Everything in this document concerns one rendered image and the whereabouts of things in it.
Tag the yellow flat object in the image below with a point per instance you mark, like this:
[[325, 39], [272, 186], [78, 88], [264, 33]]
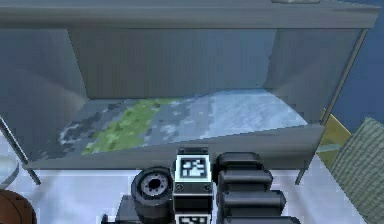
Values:
[[333, 136]]

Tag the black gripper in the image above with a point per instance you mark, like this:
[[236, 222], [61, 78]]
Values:
[[152, 193]]

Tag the grey-green ribbed cloth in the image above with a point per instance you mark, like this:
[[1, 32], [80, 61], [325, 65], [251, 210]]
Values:
[[361, 166]]

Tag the grey shelf unit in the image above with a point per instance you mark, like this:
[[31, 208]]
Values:
[[173, 66]]

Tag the brown round object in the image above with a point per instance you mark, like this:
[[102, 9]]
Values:
[[13, 208]]

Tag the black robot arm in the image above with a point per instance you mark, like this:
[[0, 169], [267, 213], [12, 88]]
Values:
[[246, 190]]

